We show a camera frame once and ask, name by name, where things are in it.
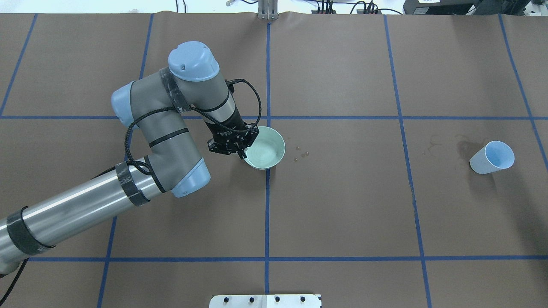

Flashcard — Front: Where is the aluminium frame post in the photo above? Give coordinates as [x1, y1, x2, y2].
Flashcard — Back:
[257, 0, 279, 21]

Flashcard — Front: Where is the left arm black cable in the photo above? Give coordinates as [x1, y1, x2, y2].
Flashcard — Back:
[0, 79, 262, 308]

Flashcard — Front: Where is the light green ceramic bowl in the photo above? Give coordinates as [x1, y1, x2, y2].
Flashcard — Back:
[244, 126, 286, 170]

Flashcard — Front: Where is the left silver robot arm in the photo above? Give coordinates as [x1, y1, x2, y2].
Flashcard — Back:
[0, 41, 259, 276]

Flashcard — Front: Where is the black power supply box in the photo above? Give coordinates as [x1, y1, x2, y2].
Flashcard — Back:
[402, 0, 476, 15]

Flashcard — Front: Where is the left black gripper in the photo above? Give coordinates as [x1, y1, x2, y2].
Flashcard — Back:
[204, 115, 259, 160]

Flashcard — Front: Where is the light blue paper cup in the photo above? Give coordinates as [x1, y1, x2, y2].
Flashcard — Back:
[468, 141, 515, 174]

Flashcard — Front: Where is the white camera pole base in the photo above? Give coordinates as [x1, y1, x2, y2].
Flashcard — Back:
[209, 294, 322, 308]

